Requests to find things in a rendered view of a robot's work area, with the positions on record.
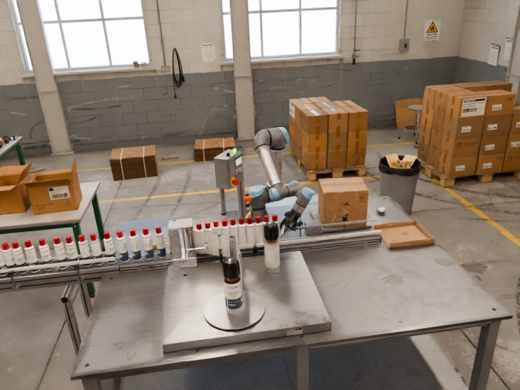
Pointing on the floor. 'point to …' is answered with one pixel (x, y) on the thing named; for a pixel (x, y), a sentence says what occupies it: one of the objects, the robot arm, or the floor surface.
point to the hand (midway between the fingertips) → (281, 235)
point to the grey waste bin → (399, 189)
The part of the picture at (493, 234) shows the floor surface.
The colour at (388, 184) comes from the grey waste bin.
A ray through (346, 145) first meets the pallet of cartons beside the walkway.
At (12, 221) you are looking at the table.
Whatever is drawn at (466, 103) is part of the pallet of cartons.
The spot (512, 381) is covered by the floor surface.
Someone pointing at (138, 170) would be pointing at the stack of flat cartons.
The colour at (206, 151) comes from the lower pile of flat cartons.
